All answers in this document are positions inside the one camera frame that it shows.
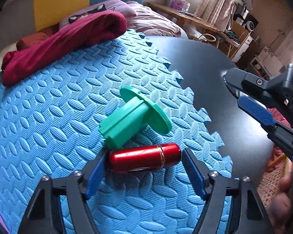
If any maroon red blanket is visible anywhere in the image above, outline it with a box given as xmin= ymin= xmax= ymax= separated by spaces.
xmin=1 ymin=11 xmax=127 ymax=87

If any green flanged plastic spool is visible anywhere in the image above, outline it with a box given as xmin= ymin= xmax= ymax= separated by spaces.
xmin=99 ymin=86 xmax=172 ymax=150

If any purple cat pillow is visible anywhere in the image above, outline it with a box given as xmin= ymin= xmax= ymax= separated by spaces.
xmin=60 ymin=0 xmax=137 ymax=29

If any blue foam puzzle mat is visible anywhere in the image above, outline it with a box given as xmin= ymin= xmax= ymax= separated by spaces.
xmin=0 ymin=30 xmax=233 ymax=233

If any purple box on desk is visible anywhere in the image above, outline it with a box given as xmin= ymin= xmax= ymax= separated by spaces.
xmin=166 ymin=0 xmax=190 ymax=12

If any red metallic cylinder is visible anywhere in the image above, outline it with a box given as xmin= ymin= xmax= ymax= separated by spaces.
xmin=108 ymin=143 xmax=181 ymax=173

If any wooden side desk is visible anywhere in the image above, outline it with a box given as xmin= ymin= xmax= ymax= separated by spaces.
xmin=148 ymin=3 xmax=240 ymax=48

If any pink window curtain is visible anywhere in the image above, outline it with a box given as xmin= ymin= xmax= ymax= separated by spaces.
xmin=195 ymin=0 xmax=235 ymax=32

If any person's hand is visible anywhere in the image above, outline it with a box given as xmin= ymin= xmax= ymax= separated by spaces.
xmin=266 ymin=171 xmax=293 ymax=233

